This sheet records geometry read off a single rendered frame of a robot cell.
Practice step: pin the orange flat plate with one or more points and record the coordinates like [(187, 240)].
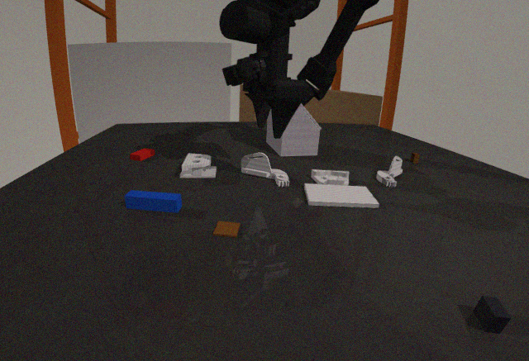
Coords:
[(226, 228)]

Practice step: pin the small red block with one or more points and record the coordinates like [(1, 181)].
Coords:
[(142, 154)]

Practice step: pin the blue rectangular block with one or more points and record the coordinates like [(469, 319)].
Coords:
[(153, 201)]

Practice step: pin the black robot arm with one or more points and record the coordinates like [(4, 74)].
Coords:
[(267, 22)]

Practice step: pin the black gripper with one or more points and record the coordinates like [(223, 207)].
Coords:
[(275, 91)]

